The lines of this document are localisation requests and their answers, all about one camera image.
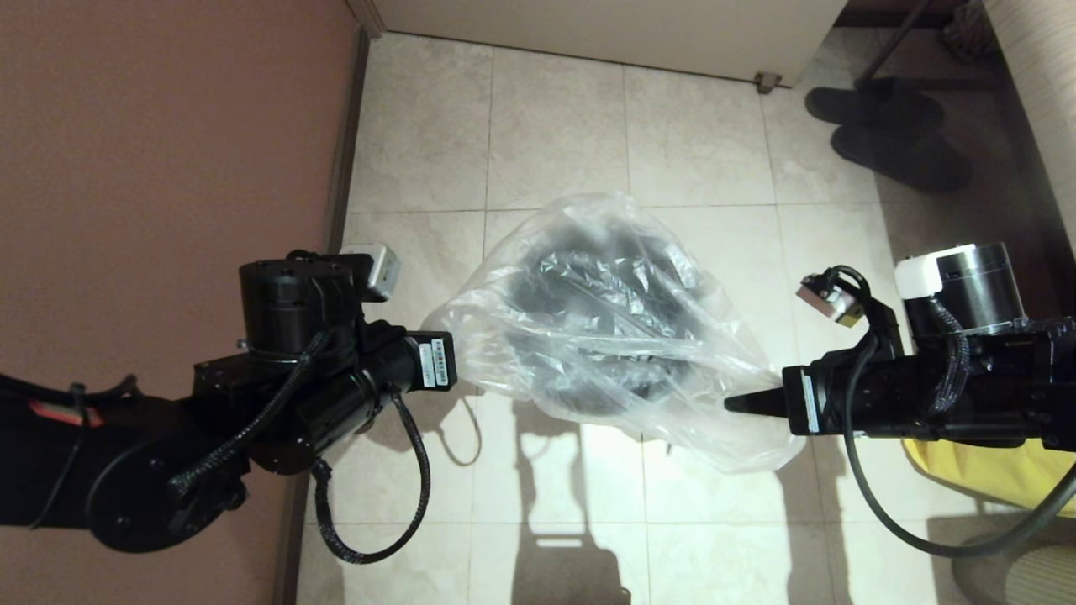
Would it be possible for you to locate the beige striped upholstered furniture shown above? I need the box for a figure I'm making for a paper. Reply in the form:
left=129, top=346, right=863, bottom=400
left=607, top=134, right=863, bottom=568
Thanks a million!
left=979, top=0, right=1076, bottom=253

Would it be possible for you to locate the dark furniture leg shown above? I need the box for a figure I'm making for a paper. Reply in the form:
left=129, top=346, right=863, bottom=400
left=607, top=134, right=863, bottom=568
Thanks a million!
left=856, top=0, right=936, bottom=89

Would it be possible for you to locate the clear plastic trash bag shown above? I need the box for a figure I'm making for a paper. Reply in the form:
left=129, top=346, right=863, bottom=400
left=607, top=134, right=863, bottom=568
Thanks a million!
left=419, top=192, right=807, bottom=475

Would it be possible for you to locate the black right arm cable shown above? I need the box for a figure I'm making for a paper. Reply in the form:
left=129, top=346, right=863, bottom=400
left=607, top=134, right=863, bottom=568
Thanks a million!
left=828, top=266, right=1076, bottom=558

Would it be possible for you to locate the grey fuzzy object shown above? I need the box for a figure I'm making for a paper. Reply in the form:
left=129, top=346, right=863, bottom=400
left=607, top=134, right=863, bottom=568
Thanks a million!
left=940, top=0, right=989, bottom=62

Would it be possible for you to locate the black slipper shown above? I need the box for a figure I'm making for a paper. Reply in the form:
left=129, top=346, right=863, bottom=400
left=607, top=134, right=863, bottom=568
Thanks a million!
left=831, top=118, right=973, bottom=193
left=804, top=78, right=945, bottom=129

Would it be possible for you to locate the yellow bag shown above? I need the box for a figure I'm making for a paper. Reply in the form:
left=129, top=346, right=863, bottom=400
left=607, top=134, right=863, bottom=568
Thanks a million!
left=904, top=435, right=1076, bottom=517

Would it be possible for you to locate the beige door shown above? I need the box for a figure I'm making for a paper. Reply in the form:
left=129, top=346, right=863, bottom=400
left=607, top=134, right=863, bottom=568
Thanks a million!
left=374, top=0, right=848, bottom=88

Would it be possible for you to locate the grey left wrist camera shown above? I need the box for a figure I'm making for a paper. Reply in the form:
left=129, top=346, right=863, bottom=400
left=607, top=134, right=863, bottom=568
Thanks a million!
left=340, top=243, right=404, bottom=303

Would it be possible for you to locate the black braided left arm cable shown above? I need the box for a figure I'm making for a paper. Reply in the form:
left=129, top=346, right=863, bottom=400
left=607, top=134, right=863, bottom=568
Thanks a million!
left=312, top=393, right=433, bottom=565

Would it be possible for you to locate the black round trash bin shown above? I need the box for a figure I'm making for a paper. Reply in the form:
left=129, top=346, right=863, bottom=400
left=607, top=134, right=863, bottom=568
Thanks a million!
left=503, top=221, right=708, bottom=419

